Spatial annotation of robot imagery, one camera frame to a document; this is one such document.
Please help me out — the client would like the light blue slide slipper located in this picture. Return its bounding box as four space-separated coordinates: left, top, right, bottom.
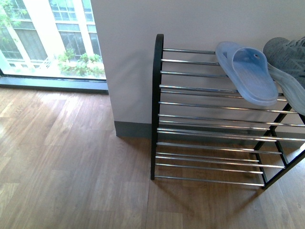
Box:
215 42 278 106

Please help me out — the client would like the black metal shoe rack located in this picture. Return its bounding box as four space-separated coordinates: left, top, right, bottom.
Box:
151 34 305 189

